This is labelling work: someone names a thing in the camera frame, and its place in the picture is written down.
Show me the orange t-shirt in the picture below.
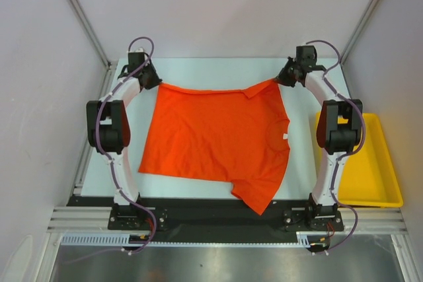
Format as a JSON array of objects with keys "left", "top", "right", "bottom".
[{"left": 138, "top": 79, "right": 290, "bottom": 215}]

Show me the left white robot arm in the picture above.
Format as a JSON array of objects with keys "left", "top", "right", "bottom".
[{"left": 86, "top": 49, "right": 162, "bottom": 206}]

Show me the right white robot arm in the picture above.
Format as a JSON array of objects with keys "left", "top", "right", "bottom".
[{"left": 274, "top": 40, "right": 366, "bottom": 230}]

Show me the yellow plastic bin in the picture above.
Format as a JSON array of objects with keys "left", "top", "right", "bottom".
[{"left": 313, "top": 112, "right": 404, "bottom": 209}]

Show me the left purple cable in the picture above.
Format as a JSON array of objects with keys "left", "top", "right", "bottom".
[{"left": 64, "top": 36, "right": 156, "bottom": 263}]

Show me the purple cable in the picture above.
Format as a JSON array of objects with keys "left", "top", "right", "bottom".
[
  {"left": 64, "top": 36, "right": 156, "bottom": 263},
  {"left": 305, "top": 39, "right": 366, "bottom": 256}
]

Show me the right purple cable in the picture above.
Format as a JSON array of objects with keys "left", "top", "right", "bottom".
[{"left": 305, "top": 39, "right": 366, "bottom": 256}]

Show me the white slotted cable duct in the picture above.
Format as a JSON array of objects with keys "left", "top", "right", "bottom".
[{"left": 61, "top": 232, "right": 330, "bottom": 248}]

